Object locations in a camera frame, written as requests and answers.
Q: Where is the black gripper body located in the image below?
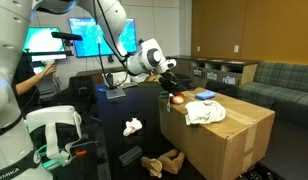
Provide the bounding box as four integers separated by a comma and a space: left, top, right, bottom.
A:
158, 70, 180, 90

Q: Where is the blue wavy sponge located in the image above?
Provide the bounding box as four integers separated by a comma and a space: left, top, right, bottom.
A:
194, 89, 217, 101

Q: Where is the white cloth towel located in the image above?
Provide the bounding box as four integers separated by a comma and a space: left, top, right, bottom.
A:
184, 99, 227, 127

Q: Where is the white bag orange print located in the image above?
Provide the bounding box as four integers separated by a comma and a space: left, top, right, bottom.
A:
122, 117, 143, 138

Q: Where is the brown plush moose toy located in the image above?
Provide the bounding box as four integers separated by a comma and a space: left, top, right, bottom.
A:
140, 148, 186, 179

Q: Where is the dark grey eraser block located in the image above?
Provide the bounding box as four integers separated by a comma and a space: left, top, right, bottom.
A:
118, 145, 143, 167

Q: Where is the pale flat box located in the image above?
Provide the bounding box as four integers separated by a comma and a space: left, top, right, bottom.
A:
131, 73, 150, 84

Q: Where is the white box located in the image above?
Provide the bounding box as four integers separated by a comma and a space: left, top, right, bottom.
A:
112, 71, 132, 88

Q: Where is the large cardboard box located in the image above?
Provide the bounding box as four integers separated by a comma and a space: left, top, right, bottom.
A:
158, 87, 276, 180

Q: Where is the person hand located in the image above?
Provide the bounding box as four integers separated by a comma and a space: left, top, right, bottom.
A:
43, 63, 58, 76

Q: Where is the wooden shelf cabinet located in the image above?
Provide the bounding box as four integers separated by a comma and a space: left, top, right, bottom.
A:
167, 54, 260, 86

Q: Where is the wooden TV console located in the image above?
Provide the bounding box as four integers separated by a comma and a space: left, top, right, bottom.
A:
75, 65, 128, 88

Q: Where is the black office chair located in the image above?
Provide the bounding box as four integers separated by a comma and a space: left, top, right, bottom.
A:
50, 76, 98, 116

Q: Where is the green plaid sofa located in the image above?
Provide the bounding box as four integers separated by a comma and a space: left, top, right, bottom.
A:
237, 61, 308, 109

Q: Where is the white VR headset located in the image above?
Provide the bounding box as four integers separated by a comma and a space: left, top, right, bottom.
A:
24, 105, 83, 168

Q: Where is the small cyan monitor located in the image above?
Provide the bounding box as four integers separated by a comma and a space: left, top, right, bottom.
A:
23, 26, 67, 63

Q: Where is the person in black shirt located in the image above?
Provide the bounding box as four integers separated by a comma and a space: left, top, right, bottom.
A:
11, 52, 40, 113

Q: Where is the yellow wrist camera mount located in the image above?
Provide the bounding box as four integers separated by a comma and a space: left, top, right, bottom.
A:
145, 74, 164, 84

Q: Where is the black camera stand grey base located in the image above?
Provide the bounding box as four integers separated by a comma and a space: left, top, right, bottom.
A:
105, 71, 127, 100

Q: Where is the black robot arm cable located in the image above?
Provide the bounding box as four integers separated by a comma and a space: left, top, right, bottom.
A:
93, 0, 129, 88

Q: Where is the large wall TV screen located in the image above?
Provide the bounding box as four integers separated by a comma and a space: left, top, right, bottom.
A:
67, 17, 138, 58

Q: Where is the black stereo camera bar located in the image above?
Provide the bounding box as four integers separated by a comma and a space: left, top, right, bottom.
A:
51, 31, 84, 42

